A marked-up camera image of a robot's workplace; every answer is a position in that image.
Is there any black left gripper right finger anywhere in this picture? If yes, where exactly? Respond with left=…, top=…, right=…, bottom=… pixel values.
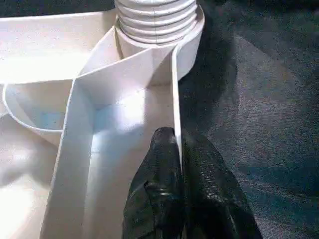
left=180, top=130, right=263, bottom=239

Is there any white plastic table top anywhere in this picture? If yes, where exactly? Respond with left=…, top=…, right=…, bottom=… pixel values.
left=0, top=5, right=206, bottom=239

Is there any black work mat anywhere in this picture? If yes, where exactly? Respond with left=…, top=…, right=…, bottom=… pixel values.
left=0, top=0, right=319, bottom=239

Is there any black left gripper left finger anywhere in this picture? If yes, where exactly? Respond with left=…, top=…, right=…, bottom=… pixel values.
left=122, top=126, right=186, bottom=239

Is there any white plastic table leg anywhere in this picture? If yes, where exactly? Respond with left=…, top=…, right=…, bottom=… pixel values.
left=115, top=0, right=199, bottom=45

